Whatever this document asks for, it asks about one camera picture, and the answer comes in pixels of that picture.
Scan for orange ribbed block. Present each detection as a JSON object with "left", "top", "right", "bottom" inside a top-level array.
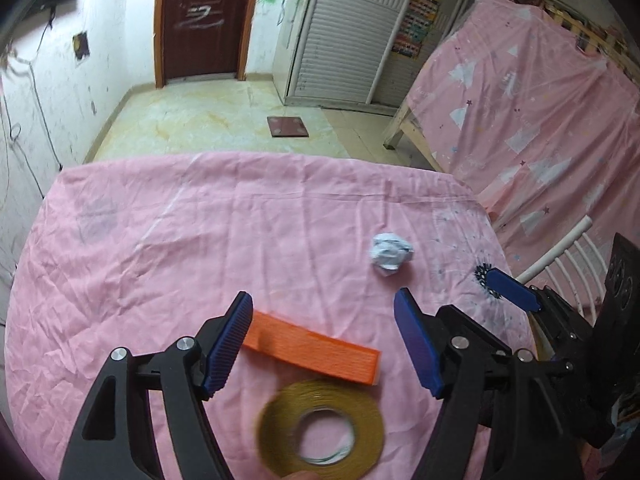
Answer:
[{"left": 241, "top": 310, "right": 382, "bottom": 387}]

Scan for black wall cables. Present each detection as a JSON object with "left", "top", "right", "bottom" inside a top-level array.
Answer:
[{"left": 0, "top": 5, "right": 66, "bottom": 196}]

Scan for white paper ball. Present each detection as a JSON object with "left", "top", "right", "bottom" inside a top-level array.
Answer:
[{"left": 369, "top": 232, "right": 416, "bottom": 279}]

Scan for white metal chair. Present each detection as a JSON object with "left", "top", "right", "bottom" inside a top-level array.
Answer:
[{"left": 515, "top": 215, "right": 617, "bottom": 333}]

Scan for white louvered wardrobe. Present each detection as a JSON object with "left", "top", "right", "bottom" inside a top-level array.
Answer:
[{"left": 272, "top": 0, "right": 432, "bottom": 117}]

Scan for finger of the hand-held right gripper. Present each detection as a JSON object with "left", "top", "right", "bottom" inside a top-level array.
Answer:
[{"left": 487, "top": 268, "right": 543, "bottom": 313}]

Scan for colourful wall poster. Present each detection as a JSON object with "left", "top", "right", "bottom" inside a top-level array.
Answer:
[{"left": 391, "top": 0, "right": 441, "bottom": 61}]

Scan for yellow tape roll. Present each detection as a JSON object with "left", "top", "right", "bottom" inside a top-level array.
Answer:
[{"left": 257, "top": 380, "right": 387, "bottom": 473}]

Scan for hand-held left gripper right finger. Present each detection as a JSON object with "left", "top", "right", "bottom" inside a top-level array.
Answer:
[{"left": 393, "top": 287, "right": 586, "bottom": 480}]

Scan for wooden bed frame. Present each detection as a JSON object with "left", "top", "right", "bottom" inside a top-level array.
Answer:
[{"left": 384, "top": 0, "right": 631, "bottom": 172}]

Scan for dark red door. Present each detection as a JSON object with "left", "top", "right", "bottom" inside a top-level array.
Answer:
[{"left": 155, "top": 0, "right": 266, "bottom": 89}]

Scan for pink tablecloth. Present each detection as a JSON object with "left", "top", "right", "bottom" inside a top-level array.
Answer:
[{"left": 5, "top": 152, "right": 538, "bottom": 480}]

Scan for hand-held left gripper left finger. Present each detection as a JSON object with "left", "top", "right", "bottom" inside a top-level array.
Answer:
[{"left": 60, "top": 290, "right": 253, "bottom": 480}]

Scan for dark red floor mat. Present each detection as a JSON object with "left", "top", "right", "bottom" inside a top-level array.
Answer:
[{"left": 266, "top": 115, "right": 311, "bottom": 139}]

